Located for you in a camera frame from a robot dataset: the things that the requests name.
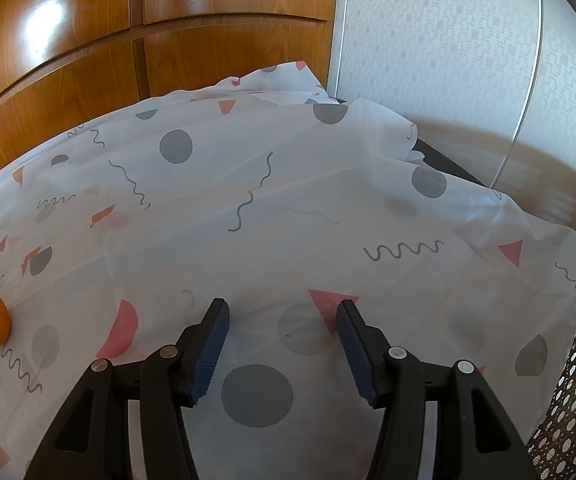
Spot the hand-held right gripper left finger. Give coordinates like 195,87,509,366
24,298,231,480

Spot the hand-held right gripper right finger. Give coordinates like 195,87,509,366
336,299,538,480

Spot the patterned white tablecloth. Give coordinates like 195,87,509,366
0,60,576,480

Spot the woven rattan chair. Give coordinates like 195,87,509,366
525,175,576,480

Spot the wooden cabinet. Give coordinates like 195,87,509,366
0,0,339,196

